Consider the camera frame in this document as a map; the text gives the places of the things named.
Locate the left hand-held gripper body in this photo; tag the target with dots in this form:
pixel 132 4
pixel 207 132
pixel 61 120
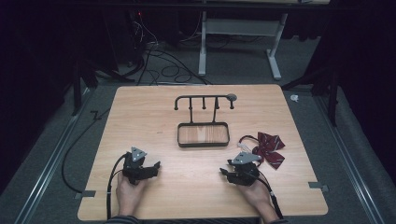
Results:
pixel 133 169

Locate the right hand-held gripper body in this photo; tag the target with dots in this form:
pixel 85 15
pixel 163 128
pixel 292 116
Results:
pixel 247 172

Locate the person's right hand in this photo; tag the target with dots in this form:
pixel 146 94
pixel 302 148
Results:
pixel 258 196

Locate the person's left hand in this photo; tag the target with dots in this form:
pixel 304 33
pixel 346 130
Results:
pixel 129 196

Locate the dark red striped bow tie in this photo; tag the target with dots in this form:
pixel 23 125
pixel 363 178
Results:
pixel 271 149

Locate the black metal rack with tray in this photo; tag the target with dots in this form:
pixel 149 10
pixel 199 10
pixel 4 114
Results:
pixel 204 137

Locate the grey tape piece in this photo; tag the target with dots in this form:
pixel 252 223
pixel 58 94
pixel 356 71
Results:
pixel 85 194
pixel 318 186

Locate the white paper scrap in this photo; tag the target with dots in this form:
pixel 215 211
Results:
pixel 294 98

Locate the black stand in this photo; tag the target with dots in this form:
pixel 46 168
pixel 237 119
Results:
pixel 333 93
pixel 77 90

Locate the metal floor rail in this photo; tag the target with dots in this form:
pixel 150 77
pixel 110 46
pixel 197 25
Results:
pixel 348 161
pixel 46 168

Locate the white desk frame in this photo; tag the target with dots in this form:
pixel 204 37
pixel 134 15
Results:
pixel 239 27

